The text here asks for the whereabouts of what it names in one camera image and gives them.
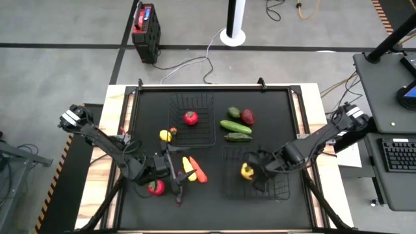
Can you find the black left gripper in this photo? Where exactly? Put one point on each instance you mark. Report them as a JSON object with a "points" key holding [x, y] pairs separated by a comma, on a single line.
{"points": [[159, 169]]}

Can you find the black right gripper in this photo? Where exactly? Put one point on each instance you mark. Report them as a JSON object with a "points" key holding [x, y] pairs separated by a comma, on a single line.
{"points": [[268, 165]]}

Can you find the yellow bell pepper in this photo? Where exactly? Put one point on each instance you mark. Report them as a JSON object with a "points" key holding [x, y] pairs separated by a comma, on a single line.
{"points": [[247, 171]]}

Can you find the orange carrot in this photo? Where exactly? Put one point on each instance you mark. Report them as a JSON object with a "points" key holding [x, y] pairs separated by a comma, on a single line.
{"points": [[199, 170]]}

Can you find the yellow lemon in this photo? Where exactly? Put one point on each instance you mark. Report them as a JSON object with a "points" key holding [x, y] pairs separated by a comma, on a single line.
{"points": [[165, 135]]}

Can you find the red tomato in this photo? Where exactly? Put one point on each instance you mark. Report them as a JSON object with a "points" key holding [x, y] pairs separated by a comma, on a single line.
{"points": [[156, 188], [190, 118]]}

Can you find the purple eggplant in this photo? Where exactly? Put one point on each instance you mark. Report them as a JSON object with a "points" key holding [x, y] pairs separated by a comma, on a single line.
{"points": [[179, 199]]}

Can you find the dark green chili pepper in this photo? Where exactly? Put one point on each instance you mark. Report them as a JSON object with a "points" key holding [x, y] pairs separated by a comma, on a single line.
{"points": [[238, 137]]}

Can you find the green cucumber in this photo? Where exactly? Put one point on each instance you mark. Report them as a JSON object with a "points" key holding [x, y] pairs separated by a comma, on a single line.
{"points": [[235, 126]]}

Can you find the dark red mango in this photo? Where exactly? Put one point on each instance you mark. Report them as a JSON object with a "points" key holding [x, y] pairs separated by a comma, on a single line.
{"points": [[247, 117]]}

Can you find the green avocado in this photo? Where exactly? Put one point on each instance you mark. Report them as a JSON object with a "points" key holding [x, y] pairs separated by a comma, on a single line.
{"points": [[233, 112]]}

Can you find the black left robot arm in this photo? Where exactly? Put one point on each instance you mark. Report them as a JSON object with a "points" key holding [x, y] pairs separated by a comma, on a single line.
{"points": [[97, 135]]}

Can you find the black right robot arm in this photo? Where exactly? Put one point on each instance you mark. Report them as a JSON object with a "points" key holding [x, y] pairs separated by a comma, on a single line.
{"points": [[318, 136]]}

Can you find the white paper sheet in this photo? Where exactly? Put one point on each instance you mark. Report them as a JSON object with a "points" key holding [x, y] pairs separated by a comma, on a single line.
{"points": [[349, 156]]}

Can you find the black hazard striped mat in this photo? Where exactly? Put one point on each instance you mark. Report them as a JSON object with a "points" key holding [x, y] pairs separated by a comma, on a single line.
{"points": [[396, 9], [65, 195]]}

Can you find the red black battery box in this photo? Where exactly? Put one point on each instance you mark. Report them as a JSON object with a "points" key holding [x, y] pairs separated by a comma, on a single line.
{"points": [[146, 35]]}

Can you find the grey keyboard tray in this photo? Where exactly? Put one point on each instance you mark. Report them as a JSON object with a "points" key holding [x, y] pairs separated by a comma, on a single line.
{"points": [[390, 188]]}

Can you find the black keyboard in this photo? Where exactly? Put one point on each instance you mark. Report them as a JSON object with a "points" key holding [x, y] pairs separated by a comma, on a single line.
{"points": [[399, 155]]}

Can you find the grey desk shelf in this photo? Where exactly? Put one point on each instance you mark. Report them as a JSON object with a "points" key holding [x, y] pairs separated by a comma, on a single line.
{"points": [[383, 91]]}

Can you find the white black pole stand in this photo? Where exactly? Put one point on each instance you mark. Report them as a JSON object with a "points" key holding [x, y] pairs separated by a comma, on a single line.
{"points": [[234, 19]]}

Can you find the grey metal stand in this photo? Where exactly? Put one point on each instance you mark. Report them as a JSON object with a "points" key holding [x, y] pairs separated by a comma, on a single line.
{"points": [[19, 156]]}

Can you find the monitor on round stand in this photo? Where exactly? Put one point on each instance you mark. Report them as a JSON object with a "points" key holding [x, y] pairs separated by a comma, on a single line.
{"points": [[406, 97]]}

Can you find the black pole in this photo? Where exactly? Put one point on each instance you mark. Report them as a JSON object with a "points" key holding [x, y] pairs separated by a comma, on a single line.
{"points": [[393, 39]]}

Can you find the black frame strut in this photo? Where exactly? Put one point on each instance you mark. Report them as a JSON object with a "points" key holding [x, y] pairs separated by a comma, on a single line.
{"points": [[325, 204], [104, 204]]}

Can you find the black table edge frame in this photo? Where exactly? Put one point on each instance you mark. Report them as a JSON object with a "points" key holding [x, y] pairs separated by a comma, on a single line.
{"points": [[211, 87]]}

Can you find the black frame clamp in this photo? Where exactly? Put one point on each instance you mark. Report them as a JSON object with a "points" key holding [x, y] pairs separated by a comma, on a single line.
{"points": [[140, 84], [261, 83]]}

